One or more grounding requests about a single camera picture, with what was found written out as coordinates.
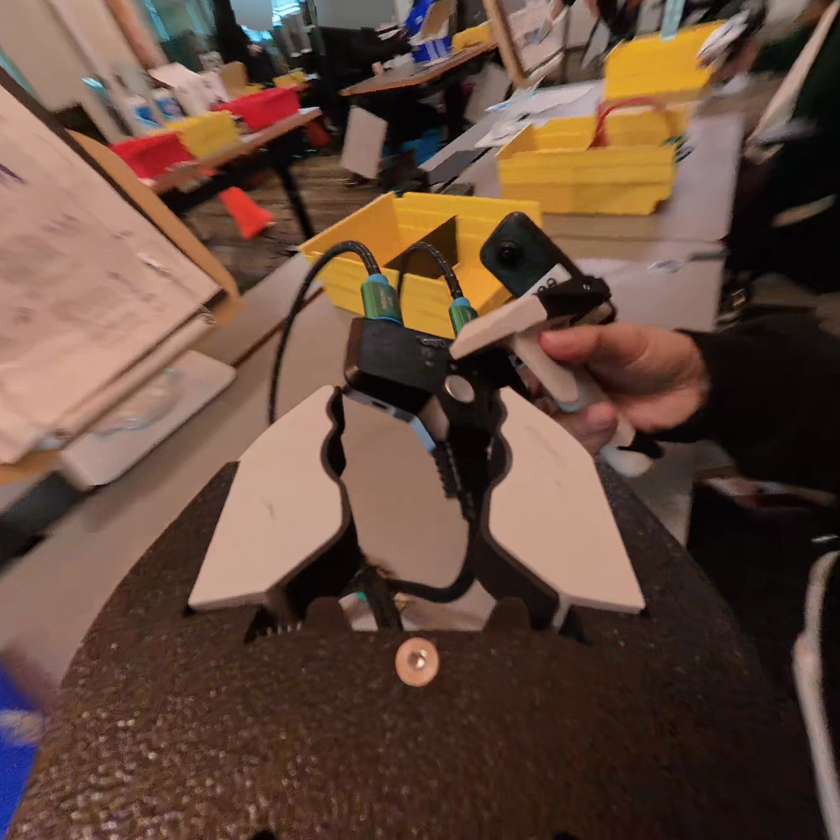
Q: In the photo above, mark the grey desk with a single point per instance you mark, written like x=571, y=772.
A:
x=394, y=505

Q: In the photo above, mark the white tray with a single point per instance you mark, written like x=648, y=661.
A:
x=157, y=426

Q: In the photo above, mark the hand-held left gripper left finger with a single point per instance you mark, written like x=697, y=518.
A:
x=282, y=499

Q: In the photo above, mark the person's right forearm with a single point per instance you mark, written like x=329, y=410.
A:
x=774, y=394

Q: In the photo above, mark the black hdmi switch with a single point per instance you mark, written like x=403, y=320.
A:
x=394, y=358

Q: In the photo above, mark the wooden table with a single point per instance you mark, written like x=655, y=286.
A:
x=262, y=134

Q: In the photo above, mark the orange cone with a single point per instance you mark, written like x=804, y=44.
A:
x=246, y=213

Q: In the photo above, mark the yellow divided plastic bin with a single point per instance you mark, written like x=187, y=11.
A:
x=426, y=216

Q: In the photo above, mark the person's dark pants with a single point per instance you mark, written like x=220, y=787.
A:
x=741, y=623

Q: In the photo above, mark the person's right hand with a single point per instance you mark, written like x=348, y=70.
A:
x=643, y=374

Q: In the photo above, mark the loose white papers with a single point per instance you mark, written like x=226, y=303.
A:
x=531, y=108

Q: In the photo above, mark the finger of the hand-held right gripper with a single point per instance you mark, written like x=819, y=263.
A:
x=492, y=328

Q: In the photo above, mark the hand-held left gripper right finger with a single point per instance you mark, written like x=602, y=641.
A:
x=564, y=512

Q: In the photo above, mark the red plastic bin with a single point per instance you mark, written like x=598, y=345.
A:
x=262, y=108
x=151, y=154

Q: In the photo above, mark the blue plastic bin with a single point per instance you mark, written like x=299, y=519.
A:
x=16, y=735

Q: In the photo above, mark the wooden board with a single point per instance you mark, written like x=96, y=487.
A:
x=164, y=216

